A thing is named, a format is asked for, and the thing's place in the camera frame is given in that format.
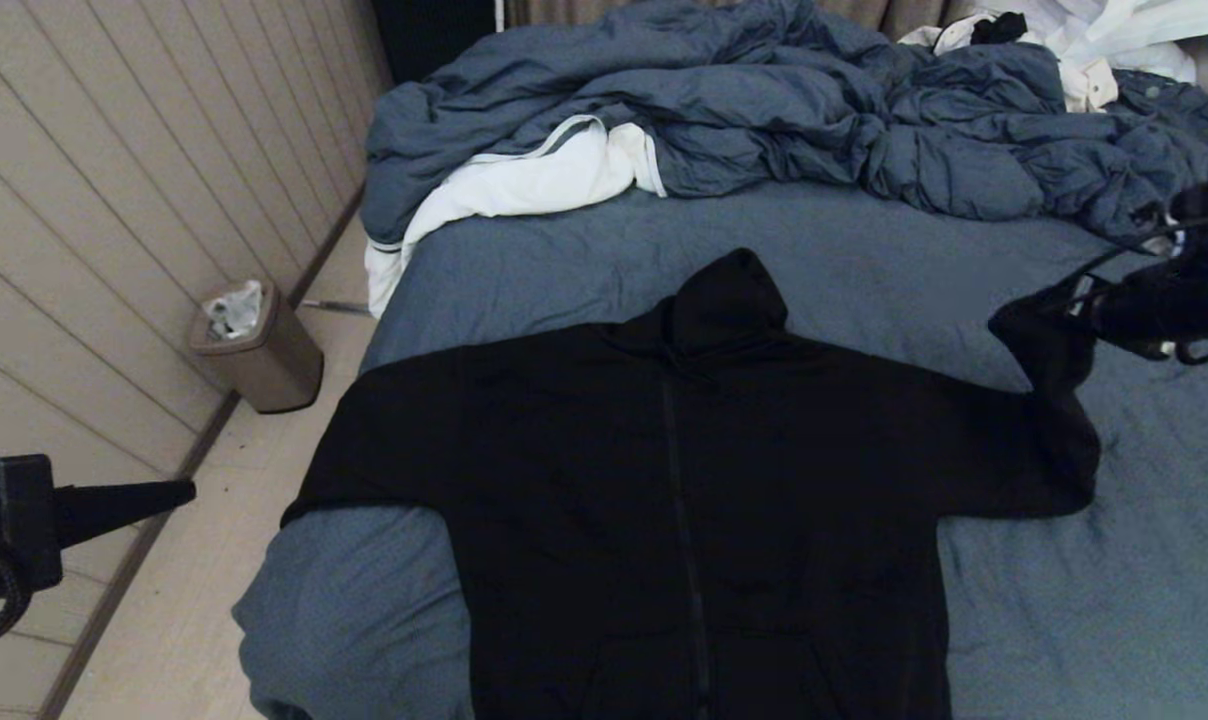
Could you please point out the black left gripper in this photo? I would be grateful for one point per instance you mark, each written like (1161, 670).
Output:
(14, 520)

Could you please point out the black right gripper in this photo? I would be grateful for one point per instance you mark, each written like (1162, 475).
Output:
(1184, 300)

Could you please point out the black zip hoodie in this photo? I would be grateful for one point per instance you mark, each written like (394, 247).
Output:
(664, 500)

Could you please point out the white clothes pile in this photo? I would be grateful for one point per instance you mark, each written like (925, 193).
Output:
(1039, 15)

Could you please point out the cream garment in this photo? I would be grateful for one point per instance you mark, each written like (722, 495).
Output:
(1089, 90)

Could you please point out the brown trash bin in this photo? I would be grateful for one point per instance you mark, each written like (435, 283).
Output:
(274, 370)

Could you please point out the blue denim garment with buttons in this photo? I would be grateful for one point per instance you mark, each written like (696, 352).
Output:
(1174, 100)

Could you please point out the white plastic bin liner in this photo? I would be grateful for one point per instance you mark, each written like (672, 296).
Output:
(232, 312)

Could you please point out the blue bed sheet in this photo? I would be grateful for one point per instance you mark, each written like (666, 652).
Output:
(1064, 560)

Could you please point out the small black garment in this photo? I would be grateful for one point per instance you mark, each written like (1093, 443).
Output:
(999, 28)

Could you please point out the grey metal rod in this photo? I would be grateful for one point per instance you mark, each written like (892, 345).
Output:
(334, 304)

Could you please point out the beige curtain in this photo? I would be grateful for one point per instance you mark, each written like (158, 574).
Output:
(894, 15)

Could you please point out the rumpled blue duvet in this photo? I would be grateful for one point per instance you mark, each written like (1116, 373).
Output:
(764, 100)

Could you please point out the black furniture piece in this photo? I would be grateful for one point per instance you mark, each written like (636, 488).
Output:
(434, 30)

